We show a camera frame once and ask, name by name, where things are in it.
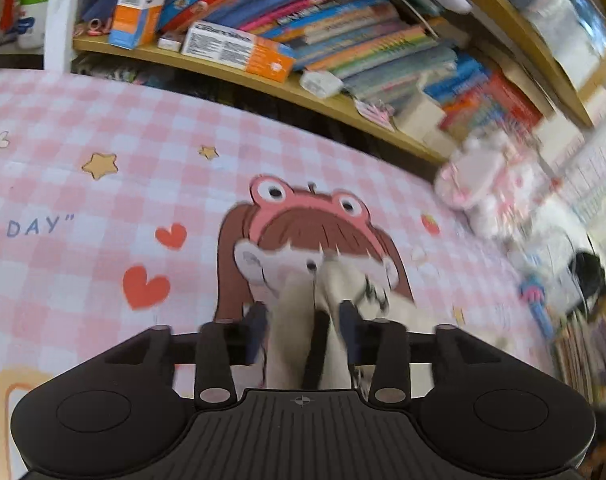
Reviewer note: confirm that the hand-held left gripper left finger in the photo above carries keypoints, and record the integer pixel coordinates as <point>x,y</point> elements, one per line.
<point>255,335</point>

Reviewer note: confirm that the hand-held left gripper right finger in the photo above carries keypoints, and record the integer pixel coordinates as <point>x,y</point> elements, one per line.
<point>350,335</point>

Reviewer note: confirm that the beige t-shirt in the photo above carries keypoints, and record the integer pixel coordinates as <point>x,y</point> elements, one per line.
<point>293,320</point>

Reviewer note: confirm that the pink blue toy hand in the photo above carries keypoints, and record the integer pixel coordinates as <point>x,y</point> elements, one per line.
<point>535,300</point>

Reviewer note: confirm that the stack of workbooks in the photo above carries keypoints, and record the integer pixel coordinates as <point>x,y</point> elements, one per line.
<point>588,355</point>

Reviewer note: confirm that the pink white plush bunny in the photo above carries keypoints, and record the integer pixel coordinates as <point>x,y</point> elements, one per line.
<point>478,180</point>

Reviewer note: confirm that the cream pen holder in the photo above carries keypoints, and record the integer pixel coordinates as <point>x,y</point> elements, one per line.
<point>419,117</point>

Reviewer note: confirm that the pink checkered printed desk mat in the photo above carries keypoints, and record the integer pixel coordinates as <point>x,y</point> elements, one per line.
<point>83,160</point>

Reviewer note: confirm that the wooden bookshelf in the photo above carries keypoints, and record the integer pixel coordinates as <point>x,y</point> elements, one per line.
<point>263,85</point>

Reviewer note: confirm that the flat orange white box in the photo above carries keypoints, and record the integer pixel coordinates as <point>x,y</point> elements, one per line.
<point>233,50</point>

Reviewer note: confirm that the row of colourful books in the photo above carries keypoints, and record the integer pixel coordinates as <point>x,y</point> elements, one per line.
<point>363,40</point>

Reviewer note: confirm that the tall blue orange white box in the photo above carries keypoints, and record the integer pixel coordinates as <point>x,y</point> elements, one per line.
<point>138,10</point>

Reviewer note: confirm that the white plastic bottle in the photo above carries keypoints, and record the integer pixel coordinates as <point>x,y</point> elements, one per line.
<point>33,20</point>

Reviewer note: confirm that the alphabet wall poster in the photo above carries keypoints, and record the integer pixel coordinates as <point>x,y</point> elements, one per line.
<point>593,180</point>

